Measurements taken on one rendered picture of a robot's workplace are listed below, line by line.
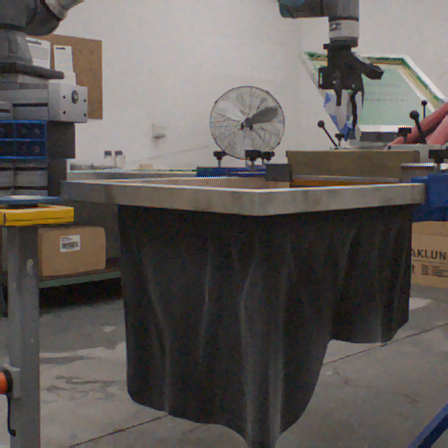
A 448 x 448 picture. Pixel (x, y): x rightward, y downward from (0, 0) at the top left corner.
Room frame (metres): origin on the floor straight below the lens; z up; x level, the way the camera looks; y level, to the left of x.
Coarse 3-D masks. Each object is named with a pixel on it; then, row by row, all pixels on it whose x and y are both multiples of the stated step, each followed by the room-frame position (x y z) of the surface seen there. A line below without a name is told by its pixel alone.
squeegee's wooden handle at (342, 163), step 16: (288, 160) 1.86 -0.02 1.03; (304, 160) 1.82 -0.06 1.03; (320, 160) 1.79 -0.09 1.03; (336, 160) 1.75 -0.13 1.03; (352, 160) 1.72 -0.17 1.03; (368, 160) 1.69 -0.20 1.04; (384, 160) 1.66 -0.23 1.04; (400, 160) 1.63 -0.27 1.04; (416, 160) 1.61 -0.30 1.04; (352, 176) 1.72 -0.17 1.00; (368, 176) 1.69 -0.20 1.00; (384, 176) 1.66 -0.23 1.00; (400, 176) 1.63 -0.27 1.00
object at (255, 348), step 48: (144, 240) 1.45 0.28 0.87; (192, 240) 1.35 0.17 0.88; (240, 240) 1.26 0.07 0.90; (144, 288) 1.47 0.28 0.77; (192, 288) 1.37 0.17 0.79; (240, 288) 1.28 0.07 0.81; (144, 336) 1.48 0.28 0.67; (192, 336) 1.37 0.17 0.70; (240, 336) 1.29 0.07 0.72; (144, 384) 1.48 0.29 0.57; (192, 384) 1.37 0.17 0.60; (240, 384) 1.29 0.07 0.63; (240, 432) 1.29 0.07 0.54
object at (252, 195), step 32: (64, 192) 1.49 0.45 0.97; (96, 192) 1.41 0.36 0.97; (128, 192) 1.33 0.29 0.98; (160, 192) 1.27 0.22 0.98; (192, 192) 1.21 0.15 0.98; (224, 192) 1.16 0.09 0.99; (256, 192) 1.11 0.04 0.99; (288, 192) 1.15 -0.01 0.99; (320, 192) 1.21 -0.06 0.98; (352, 192) 1.28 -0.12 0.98; (384, 192) 1.35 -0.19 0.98; (416, 192) 1.43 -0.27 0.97
